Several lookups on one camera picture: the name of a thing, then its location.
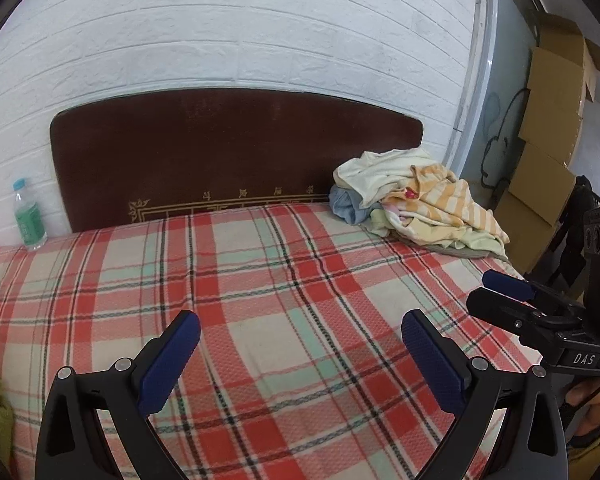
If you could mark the green label water bottle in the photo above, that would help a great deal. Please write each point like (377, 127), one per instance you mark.
(29, 220)

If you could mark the white wall pipe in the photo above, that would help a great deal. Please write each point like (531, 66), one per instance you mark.
(480, 35)

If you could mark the dark brown bed headboard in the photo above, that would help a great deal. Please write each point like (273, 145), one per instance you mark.
(230, 150)

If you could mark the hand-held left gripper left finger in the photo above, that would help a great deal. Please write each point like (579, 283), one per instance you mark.
(172, 360)

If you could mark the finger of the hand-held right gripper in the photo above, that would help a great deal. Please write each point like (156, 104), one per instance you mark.
(507, 284)
(495, 310)

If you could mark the flattened cardboard box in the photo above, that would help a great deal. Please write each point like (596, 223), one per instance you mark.
(535, 200)
(555, 85)

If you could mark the light blue garment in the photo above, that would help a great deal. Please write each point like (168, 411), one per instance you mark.
(347, 205)

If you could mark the pink garment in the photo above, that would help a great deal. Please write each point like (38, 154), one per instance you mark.
(397, 210)

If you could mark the red plaid bed sheet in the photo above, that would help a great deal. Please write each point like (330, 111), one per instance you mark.
(280, 285)

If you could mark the grey garment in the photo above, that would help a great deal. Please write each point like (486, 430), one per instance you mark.
(470, 254)

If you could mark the orange striped shirt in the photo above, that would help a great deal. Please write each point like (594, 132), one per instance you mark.
(450, 200)

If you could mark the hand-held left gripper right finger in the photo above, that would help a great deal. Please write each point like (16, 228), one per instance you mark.
(430, 360)

